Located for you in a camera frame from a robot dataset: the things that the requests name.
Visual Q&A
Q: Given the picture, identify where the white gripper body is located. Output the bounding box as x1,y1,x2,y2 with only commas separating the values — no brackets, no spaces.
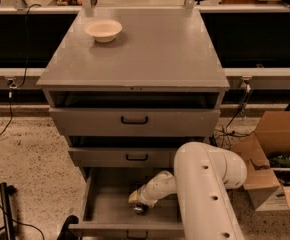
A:
137,188,158,208

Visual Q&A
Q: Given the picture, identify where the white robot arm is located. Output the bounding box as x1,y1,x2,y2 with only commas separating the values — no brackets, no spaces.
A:
129,142,247,240

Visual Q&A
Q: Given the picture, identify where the grey bottom drawer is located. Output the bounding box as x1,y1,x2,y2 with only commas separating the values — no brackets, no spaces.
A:
68,167,206,240

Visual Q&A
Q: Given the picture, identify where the grey drawer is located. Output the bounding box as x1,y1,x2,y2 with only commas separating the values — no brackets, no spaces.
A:
48,91,221,138
67,136,207,169
68,167,206,240

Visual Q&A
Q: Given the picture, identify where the grey middle drawer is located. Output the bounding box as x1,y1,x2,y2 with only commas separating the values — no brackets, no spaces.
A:
67,136,207,169

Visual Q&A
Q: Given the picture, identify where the grey drawer cabinet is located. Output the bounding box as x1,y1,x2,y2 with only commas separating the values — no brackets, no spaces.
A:
36,7,231,177

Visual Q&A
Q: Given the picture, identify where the grey top drawer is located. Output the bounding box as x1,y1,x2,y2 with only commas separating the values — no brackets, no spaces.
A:
48,91,221,138

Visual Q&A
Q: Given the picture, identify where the black stand lower left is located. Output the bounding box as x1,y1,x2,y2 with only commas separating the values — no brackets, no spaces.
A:
0,182,46,240

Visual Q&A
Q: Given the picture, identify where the cardboard box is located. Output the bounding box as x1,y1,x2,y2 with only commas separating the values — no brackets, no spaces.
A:
232,111,290,211

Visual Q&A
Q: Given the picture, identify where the white bowl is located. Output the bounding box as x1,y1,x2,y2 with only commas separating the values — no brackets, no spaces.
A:
84,19,122,43

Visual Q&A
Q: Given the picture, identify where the black cables right floor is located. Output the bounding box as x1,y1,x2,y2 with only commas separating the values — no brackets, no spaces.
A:
214,83,256,152

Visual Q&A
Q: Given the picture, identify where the black cable left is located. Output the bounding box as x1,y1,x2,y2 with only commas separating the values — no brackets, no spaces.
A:
0,3,43,149

